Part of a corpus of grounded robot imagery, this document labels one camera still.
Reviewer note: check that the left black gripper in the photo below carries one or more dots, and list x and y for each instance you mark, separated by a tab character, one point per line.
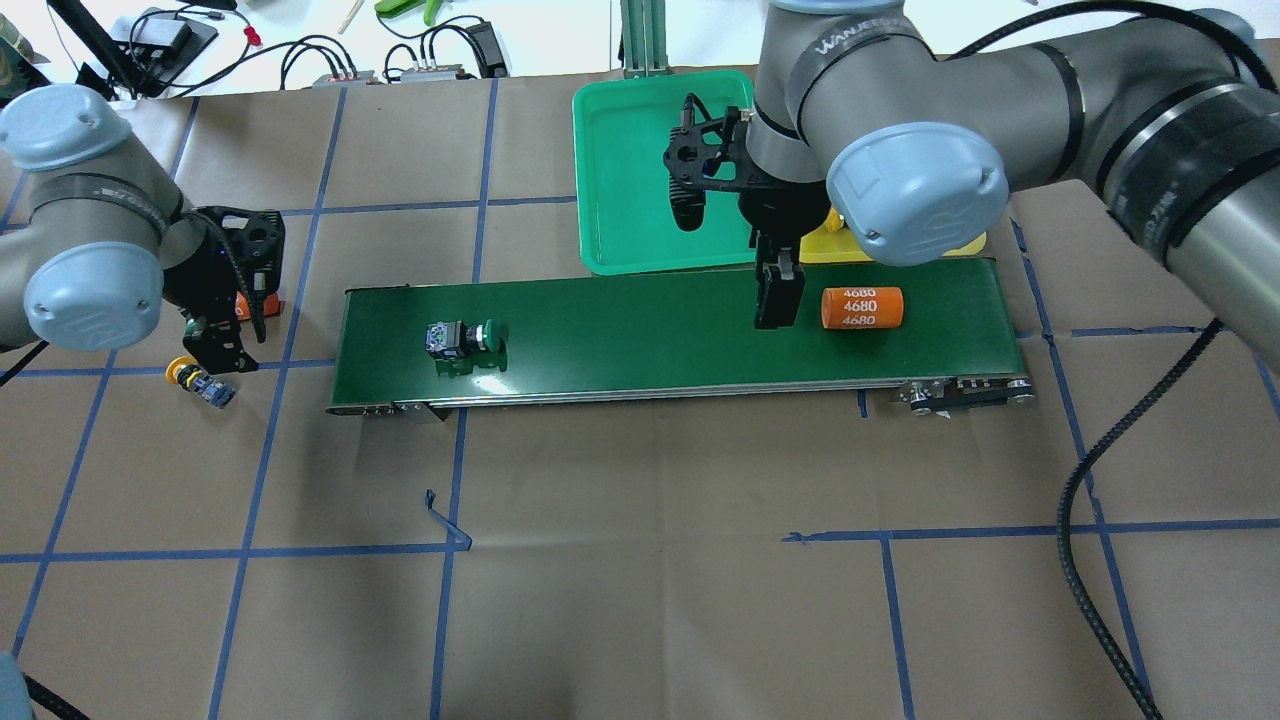
192	277

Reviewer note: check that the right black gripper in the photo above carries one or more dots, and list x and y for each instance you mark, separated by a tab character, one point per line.
776	213

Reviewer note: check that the yellow push button spare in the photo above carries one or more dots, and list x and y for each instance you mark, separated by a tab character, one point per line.
184	372

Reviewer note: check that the green push button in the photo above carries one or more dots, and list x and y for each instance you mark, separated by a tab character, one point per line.
447	341

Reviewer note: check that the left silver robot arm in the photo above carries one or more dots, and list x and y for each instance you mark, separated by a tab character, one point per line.
111	239

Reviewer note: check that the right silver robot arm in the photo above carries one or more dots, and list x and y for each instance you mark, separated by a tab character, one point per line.
1169	117

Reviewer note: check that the green plastic tray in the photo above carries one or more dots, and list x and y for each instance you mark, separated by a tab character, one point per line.
620	131

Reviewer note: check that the yellow plastic tray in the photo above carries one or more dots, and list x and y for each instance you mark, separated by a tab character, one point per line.
832	242

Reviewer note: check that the green conveyor belt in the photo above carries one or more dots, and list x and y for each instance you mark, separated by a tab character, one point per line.
680	334

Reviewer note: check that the black power adapter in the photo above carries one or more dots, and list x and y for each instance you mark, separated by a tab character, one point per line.
489	54

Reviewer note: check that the green grabber tool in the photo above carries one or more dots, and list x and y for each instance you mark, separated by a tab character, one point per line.
393	9

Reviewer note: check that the aluminium frame post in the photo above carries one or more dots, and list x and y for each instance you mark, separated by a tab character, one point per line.
643	41

